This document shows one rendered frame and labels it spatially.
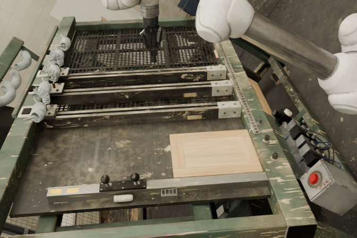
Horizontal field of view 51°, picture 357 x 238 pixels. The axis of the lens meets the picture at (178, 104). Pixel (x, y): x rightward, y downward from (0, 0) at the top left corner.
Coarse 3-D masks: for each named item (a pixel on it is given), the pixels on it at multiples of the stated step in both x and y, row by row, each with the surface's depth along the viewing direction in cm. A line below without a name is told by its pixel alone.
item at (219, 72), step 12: (60, 60) 226; (96, 72) 237; (108, 72) 237; (120, 72) 237; (132, 72) 237; (144, 72) 238; (156, 72) 236; (168, 72) 236; (180, 72) 236; (192, 72) 237; (204, 72) 237; (216, 72) 238; (72, 84) 234; (84, 84) 235; (96, 84) 236; (108, 84) 236; (120, 84) 237
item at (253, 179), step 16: (208, 176) 164; (224, 176) 164; (240, 176) 164; (256, 176) 164; (48, 192) 158; (64, 192) 158; (80, 192) 157; (96, 192) 157; (112, 192) 158; (128, 192) 159; (144, 192) 160; (160, 192) 161
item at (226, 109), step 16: (48, 96) 192; (48, 112) 194; (64, 112) 201; (80, 112) 201; (96, 112) 201; (112, 112) 202; (128, 112) 200; (144, 112) 200; (160, 112) 200; (176, 112) 201; (192, 112) 202; (208, 112) 203; (224, 112) 204; (240, 112) 205; (48, 128) 200
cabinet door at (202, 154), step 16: (176, 144) 185; (192, 144) 186; (208, 144) 186; (224, 144) 185; (240, 144) 185; (176, 160) 176; (192, 160) 176; (208, 160) 176; (224, 160) 176; (240, 160) 176; (256, 160) 175; (176, 176) 167; (192, 176) 167
